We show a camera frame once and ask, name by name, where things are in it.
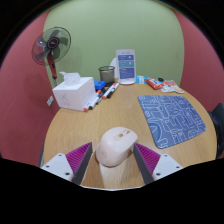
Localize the white tissue box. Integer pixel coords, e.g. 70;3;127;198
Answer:
52;71;97;112

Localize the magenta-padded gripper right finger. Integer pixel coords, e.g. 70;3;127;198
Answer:
133;142;184;185

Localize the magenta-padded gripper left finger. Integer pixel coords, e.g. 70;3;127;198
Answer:
39;142;93;186

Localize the dark mesh pen cup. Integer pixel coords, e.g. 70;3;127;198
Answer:
98;65;116;84

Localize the beige computer mouse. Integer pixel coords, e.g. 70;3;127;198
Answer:
95;126;139;168

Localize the blue patterned mouse pad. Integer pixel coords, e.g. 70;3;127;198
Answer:
137;94;208;150

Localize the blue small box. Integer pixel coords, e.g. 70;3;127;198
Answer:
93;80;107;91

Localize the light blue packet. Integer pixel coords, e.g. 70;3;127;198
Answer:
135;75;151;85

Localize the standing fan with red pole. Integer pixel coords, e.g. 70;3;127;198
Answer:
31;26;72;88

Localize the red snack packet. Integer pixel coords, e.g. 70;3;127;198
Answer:
144;77;165;90

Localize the white and orange packet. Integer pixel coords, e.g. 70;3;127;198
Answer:
160;79;185;94

